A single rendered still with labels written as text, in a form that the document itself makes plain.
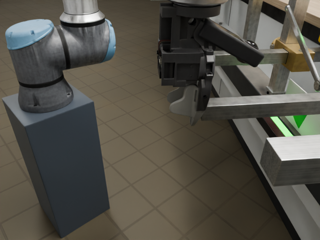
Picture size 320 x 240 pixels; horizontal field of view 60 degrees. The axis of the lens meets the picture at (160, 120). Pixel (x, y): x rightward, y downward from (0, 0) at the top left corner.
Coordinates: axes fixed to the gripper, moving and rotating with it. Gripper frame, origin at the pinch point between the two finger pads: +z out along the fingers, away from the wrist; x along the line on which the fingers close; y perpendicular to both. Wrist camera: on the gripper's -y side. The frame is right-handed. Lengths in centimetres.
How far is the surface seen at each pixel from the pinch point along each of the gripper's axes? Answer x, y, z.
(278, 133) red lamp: -10.1, -23.7, 11.9
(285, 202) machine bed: -33, -53, 67
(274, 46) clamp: -31.3, -28.4, -2.5
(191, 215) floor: -41, -14, 82
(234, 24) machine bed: -127, -51, 16
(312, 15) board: -44, -45, -8
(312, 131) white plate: -6.0, -28.8, 8.6
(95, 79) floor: -196, 47, 84
